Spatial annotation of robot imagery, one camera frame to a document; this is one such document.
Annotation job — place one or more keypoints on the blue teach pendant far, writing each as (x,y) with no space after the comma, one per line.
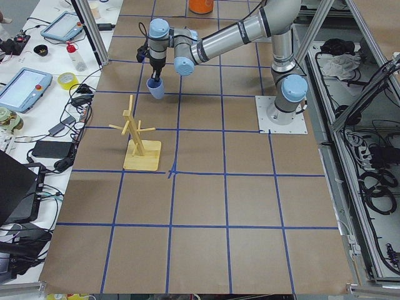
(64,28)

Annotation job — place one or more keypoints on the clear squeeze bottle red cap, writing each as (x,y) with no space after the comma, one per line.
(75,57)

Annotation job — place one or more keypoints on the blue teach pendant near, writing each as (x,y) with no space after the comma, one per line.
(24,89)

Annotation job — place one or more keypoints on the orange can with grey lid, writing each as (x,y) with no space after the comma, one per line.
(201,6)

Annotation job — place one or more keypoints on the black bowl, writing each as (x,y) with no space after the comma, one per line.
(41,50)

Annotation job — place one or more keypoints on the light blue plastic cup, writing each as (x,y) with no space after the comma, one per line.
(156,88)

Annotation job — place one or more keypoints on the black power adapter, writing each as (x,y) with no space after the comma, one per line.
(52,149)

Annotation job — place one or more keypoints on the white cloth rag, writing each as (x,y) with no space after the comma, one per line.
(343,66)

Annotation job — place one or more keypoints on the blue teach pendant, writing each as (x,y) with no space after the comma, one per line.
(64,28)
(24,89)

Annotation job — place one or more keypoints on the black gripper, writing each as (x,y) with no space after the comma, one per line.
(155,64)

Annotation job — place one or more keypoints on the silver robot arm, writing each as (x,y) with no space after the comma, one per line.
(274,20)

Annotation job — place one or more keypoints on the wooden mug tree stand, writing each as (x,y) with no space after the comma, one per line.
(141,154)

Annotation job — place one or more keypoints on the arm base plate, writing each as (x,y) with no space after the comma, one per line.
(272,121)

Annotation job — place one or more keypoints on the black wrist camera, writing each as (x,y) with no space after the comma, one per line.
(142,53)

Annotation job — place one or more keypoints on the yellow tape roll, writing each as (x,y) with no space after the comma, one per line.
(67,80)

